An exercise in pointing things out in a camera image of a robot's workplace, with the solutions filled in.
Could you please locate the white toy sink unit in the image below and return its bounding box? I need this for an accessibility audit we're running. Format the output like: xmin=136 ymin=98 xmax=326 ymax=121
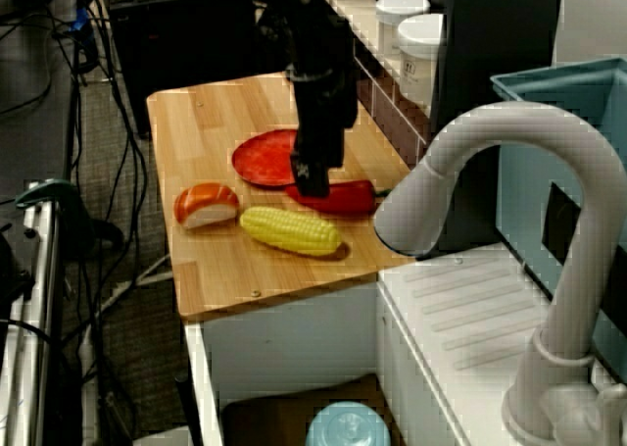
xmin=183 ymin=247 xmax=627 ymax=446

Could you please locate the red round plate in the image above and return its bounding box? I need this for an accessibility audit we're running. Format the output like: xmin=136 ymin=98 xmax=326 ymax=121
xmin=230 ymin=128 xmax=317 ymax=189

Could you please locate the light blue bowl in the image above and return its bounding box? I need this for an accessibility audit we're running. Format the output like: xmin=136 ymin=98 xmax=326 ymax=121
xmin=305 ymin=401 xmax=393 ymax=446

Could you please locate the plain white lidded jar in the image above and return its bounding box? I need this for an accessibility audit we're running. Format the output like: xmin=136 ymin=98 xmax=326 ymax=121
xmin=375 ymin=0 xmax=432 ymax=59

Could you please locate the black computer tower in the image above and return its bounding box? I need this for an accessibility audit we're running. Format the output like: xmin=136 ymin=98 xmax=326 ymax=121
xmin=106 ymin=0 xmax=257 ymax=139

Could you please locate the red toy chili pepper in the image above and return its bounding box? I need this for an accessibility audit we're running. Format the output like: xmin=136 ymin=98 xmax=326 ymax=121
xmin=285 ymin=178 xmax=393 ymax=218

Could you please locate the white cable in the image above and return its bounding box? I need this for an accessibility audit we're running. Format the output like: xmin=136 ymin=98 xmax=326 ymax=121
xmin=100 ymin=252 xmax=173 ymax=315

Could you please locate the brown board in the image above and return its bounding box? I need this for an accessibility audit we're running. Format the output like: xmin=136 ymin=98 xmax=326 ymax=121
xmin=219 ymin=372 xmax=408 ymax=446

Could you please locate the labelled white lidded jar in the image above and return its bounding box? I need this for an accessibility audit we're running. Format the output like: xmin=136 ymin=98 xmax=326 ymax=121
xmin=396 ymin=13 xmax=447 ymax=109

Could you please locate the yellow toy corn cob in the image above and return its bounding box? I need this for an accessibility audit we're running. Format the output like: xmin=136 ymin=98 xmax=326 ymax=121
xmin=239 ymin=206 xmax=343 ymax=258

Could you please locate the black upright panel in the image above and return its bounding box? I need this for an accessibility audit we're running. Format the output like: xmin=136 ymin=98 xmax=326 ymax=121
xmin=429 ymin=0 xmax=565 ymax=262

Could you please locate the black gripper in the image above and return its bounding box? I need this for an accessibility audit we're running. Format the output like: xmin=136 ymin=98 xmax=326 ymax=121
xmin=289 ymin=117 xmax=347 ymax=198

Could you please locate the salmon nigiri sushi toy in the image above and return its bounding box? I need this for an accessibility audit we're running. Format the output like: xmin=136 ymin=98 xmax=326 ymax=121
xmin=173 ymin=182 xmax=241 ymax=231

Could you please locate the grey toy faucet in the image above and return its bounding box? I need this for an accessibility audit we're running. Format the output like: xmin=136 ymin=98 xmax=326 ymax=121
xmin=372 ymin=101 xmax=627 ymax=443

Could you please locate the thick black cable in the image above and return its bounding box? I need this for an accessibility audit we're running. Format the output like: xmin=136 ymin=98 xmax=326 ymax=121
xmin=72 ymin=0 xmax=151 ymax=446

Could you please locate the silver aluminium frame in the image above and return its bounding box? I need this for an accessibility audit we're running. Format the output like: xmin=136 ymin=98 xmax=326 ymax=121
xmin=0 ymin=180 xmax=68 ymax=446

